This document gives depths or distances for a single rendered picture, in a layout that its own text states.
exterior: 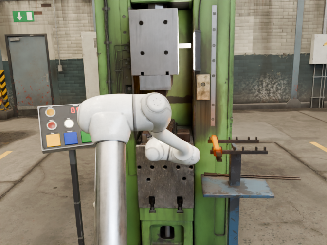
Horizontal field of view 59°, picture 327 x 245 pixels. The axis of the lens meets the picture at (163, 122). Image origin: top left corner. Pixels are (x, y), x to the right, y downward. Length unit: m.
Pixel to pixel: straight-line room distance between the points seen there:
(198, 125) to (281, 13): 6.68
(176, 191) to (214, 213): 0.45
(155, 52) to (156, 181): 0.84
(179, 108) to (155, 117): 1.43
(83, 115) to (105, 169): 0.20
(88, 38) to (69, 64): 1.11
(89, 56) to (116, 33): 5.30
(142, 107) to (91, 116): 0.17
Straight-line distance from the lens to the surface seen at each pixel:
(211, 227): 2.39
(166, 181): 1.98
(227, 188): 1.81
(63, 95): 8.25
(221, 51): 2.03
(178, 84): 2.36
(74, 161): 2.02
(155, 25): 1.88
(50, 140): 1.85
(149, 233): 2.20
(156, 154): 1.48
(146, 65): 1.88
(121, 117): 0.97
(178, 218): 2.11
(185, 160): 1.51
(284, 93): 8.59
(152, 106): 0.94
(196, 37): 1.97
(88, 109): 1.00
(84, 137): 1.86
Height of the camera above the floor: 1.48
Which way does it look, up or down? 13 degrees down
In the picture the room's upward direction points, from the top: 1 degrees counter-clockwise
